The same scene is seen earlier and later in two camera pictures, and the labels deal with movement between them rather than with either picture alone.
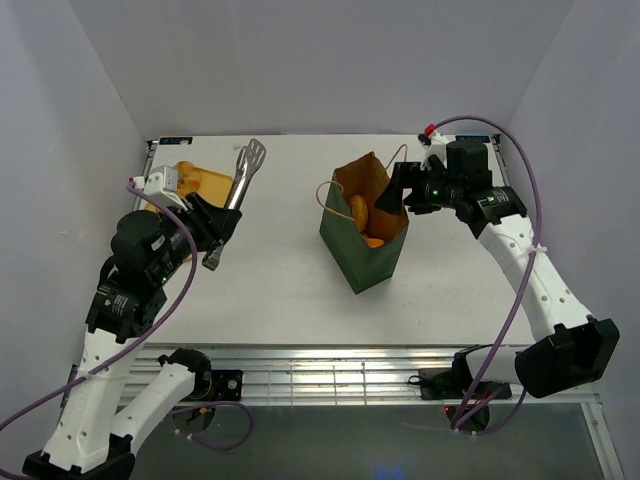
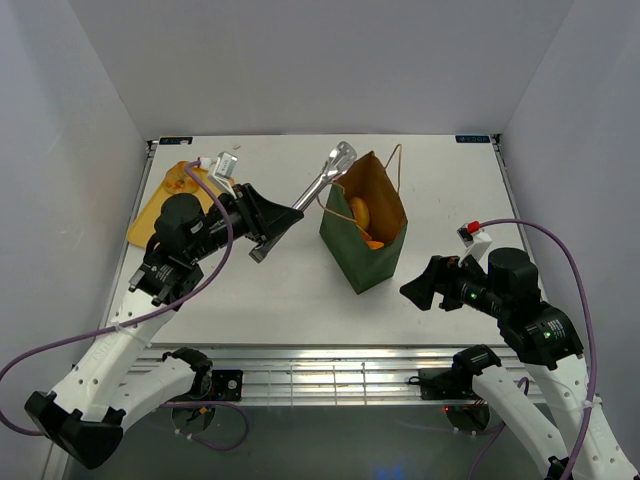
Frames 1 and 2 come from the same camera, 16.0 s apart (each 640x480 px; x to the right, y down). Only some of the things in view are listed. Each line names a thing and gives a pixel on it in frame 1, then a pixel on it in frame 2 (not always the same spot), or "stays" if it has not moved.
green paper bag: (364, 238) stays
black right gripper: (391, 200) -> (440, 274)
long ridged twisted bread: (372, 242) stays
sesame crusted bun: (359, 211) stays
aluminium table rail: (343, 375) stays
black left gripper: (215, 224) -> (276, 218)
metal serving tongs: (248, 157) -> (341, 156)
